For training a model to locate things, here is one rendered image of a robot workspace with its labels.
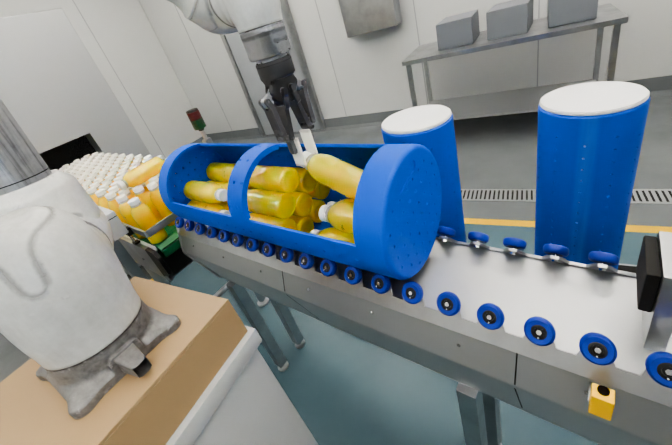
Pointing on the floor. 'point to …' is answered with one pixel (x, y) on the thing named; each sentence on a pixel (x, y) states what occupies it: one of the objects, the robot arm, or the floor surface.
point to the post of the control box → (128, 261)
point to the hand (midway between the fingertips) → (303, 148)
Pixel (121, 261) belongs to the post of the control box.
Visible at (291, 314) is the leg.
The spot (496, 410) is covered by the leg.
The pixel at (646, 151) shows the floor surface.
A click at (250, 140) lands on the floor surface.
